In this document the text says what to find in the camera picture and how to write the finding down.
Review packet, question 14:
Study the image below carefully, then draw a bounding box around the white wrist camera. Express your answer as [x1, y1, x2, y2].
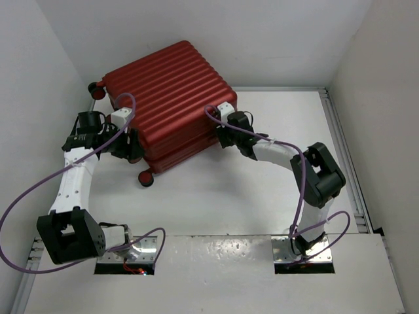
[217, 102, 236, 123]
[110, 107, 132, 129]

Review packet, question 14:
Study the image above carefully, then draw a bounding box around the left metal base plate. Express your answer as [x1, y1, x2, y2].
[97, 236, 158, 264]

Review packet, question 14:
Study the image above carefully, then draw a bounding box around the red suitcase blue lining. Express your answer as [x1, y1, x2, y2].
[88, 41, 238, 187]

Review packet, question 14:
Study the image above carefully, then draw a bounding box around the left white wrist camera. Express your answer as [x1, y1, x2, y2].
[110, 107, 132, 129]

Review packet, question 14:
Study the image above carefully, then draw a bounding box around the metal base plate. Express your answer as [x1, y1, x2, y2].
[271, 235, 333, 264]
[97, 236, 158, 264]

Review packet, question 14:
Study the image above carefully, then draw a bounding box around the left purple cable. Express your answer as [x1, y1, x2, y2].
[0, 92, 166, 273]

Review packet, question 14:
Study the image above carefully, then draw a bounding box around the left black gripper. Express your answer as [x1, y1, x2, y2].
[100, 123, 142, 160]

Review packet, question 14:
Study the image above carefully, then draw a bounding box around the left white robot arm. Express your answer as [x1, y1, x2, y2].
[37, 107, 143, 265]

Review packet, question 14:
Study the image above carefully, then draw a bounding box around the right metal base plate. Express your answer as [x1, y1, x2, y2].
[271, 235, 333, 264]

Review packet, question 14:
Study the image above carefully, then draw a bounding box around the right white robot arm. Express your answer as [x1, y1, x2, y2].
[212, 106, 346, 256]

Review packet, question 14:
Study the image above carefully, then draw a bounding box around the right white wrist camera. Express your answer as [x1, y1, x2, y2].
[217, 102, 236, 123]

